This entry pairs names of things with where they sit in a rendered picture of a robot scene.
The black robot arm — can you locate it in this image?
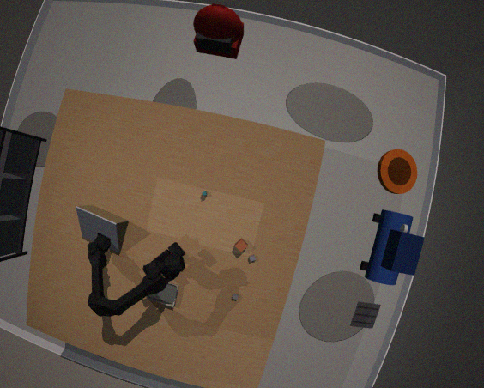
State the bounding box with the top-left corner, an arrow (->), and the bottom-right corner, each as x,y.
87,233 -> 185,317

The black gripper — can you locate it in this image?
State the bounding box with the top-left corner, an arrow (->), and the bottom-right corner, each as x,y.
157,242 -> 185,261

